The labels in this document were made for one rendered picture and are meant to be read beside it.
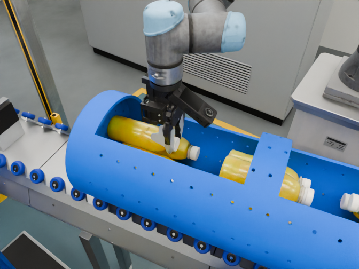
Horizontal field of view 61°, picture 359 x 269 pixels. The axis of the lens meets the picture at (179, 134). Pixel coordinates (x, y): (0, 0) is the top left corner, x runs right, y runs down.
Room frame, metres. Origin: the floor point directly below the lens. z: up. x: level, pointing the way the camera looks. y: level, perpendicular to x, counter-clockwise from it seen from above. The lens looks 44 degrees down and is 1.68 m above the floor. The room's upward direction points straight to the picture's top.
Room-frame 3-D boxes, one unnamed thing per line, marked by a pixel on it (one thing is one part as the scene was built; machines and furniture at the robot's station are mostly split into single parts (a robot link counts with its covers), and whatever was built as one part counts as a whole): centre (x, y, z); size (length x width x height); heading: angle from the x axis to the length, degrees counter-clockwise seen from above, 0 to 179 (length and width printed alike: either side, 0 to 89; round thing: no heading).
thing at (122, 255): (0.70, 0.29, 0.31); 0.06 x 0.06 x 0.63; 66
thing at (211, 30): (0.59, -0.07, 1.41); 0.11 x 0.11 x 0.08; 4
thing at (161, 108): (0.57, 0.04, 1.25); 0.09 x 0.08 x 0.12; 66
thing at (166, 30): (0.57, 0.03, 1.41); 0.09 x 0.08 x 0.11; 94
